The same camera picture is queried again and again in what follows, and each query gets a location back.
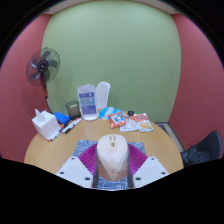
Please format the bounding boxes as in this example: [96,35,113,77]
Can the white orange snack packet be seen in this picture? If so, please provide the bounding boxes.
[134,112,155,133]

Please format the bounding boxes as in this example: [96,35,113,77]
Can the pale pink computer mouse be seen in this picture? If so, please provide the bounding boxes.
[96,133,130,183]

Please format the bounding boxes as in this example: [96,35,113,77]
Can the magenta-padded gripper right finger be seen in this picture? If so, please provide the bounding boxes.
[126,143,170,188]

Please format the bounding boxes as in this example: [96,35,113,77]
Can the dark transparent cup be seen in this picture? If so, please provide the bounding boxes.
[65,100,82,121]

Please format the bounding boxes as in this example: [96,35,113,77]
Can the white tissue box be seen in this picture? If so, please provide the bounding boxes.
[31,108,61,141]

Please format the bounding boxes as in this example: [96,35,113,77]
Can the blue whiteboard eraser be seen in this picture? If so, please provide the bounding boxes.
[53,111,71,126]

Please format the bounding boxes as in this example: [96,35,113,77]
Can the black standing fan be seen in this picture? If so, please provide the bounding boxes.
[26,46,61,114]

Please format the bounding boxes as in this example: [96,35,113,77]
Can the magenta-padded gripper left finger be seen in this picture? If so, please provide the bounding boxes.
[55,143,100,189]

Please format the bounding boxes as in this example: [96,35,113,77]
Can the black-capped whiteboard marker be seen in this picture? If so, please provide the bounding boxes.
[49,123,66,142]

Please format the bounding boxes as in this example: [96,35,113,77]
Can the red-capped whiteboard marker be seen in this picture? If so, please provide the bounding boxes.
[61,117,83,135]

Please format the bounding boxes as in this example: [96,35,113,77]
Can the white clear snack packet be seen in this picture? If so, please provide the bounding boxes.
[119,115,141,132]

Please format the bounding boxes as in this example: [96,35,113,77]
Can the white plastic stand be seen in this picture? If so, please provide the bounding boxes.
[95,81,111,111]

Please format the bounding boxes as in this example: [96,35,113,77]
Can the light blue snack packet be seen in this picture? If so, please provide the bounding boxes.
[98,106,125,121]

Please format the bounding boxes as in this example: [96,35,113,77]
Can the black office chair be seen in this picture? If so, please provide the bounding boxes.
[179,129,223,168]

